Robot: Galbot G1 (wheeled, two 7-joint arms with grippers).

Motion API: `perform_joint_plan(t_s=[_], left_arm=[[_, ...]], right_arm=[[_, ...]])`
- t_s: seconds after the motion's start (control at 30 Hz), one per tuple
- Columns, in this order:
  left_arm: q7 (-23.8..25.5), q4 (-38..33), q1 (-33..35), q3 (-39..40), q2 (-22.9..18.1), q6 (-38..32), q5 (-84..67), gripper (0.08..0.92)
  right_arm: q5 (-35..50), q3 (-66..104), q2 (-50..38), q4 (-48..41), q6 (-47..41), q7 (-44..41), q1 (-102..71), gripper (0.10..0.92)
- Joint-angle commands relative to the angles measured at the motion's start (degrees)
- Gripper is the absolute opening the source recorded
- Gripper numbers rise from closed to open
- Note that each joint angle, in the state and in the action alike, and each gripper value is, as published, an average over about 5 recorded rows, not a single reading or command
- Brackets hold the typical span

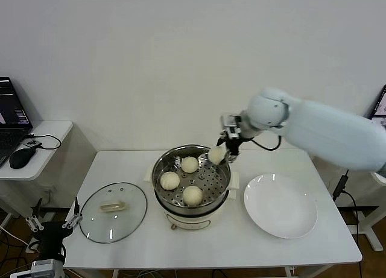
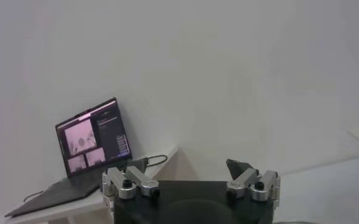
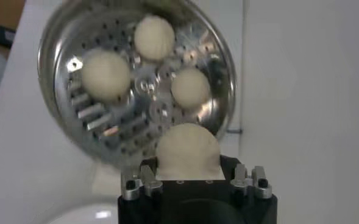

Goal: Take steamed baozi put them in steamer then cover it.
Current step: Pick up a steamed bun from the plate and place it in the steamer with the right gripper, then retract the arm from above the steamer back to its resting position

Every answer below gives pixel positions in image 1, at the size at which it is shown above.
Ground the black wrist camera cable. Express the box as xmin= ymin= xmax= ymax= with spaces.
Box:
xmin=250 ymin=134 xmax=283 ymax=151

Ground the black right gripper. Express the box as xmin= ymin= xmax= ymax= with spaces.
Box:
xmin=216 ymin=115 xmax=244 ymax=165

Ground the stainless steel steamer basket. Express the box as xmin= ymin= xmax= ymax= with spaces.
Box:
xmin=151 ymin=144 xmax=232 ymax=215

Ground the white round plate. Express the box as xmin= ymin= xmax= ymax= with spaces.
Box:
xmin=242 ymin=174 xmax=318 ymax=239

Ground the white side table with mouse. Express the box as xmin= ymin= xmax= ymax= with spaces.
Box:
xmin=0 ymin=120 xmax=74 ymax=245

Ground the glass lid with cream handle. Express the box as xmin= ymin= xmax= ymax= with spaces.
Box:
xmin=79 ymin=182 xmax=148 ymax=245

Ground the black laptop with pale screen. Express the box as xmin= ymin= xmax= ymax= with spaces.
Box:
xmin=370 ymin=84 xmax=386 ymax=127

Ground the thin black looped cable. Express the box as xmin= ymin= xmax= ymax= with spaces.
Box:
xmin=27 ymin=134 xmax=63 ymax=151

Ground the black cable with inline adapter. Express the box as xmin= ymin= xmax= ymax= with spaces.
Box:
xmin=331 ymin=168 xmax=362 ymax=245

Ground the black computer mouse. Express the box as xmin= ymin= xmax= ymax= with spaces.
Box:
xmin=8 ymin=147 xmax=39 ymax=169

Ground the black laptop with dark screen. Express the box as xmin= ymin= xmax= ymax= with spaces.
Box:
xmin=0 ymin=77 xmax=34 ymax=167

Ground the white steamed baozi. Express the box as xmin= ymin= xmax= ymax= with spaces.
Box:
xmin=180 ymin=156 xmax=199 ymax=174
xmin=159 ymin=171 xmax=181 ymax=191
xmin=207 ymin=147 xmax=226 ymax=166
xmin=182 ymin=185 xmax=204 ymax=207

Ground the cream electric cooking pot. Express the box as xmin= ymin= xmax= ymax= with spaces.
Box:
xmin=142 ymin=169 xmax=241 ymax=232

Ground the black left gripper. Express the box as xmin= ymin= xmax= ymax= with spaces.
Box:
xmin=25 ymin=196 xmax=84 ymax=257

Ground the white side table with label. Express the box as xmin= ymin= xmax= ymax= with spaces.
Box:
xmin=358 ymin=171 xmax=386 ymax=251

